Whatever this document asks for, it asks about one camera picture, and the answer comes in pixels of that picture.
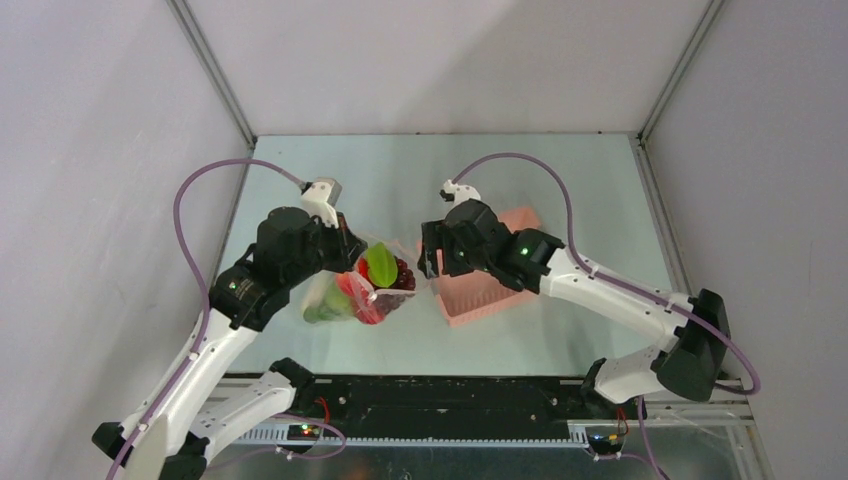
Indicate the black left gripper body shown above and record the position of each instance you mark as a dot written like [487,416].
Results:
[328,249]

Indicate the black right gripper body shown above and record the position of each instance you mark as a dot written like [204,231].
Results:
[432,248]

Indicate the pink perforated plastic basket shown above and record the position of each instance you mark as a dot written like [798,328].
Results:
[476,295]

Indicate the green leafy lettuce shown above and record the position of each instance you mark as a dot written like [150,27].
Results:
[332,306]

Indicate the green bell pepper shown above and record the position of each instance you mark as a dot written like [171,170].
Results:
[382,265]

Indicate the clear zip top bag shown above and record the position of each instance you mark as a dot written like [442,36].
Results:
[327,280]

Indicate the red bell pepper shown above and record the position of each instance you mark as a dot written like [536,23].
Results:
[362,297]

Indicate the dark purple grape bunch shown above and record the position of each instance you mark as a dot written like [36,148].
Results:
[393,297]

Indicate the red tomato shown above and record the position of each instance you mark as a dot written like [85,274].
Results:
[363,269]

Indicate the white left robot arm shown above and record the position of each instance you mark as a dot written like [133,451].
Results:
[171,436]

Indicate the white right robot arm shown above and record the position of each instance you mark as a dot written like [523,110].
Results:
[687,334]

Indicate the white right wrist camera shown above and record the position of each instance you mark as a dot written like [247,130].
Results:
[455,193]

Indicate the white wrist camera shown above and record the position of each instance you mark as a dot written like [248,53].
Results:
[319,197]
[455,193]

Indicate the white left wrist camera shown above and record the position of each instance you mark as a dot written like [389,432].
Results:
[319,197]

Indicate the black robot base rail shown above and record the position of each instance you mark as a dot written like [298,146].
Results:
[456,410]

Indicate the left aluminium frame post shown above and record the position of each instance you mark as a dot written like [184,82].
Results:
[202,48]

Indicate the aluminium frame post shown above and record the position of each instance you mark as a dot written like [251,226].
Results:
[684,61]
[202,48]

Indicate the right aluminium frame post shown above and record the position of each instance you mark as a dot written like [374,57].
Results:
[684,61]

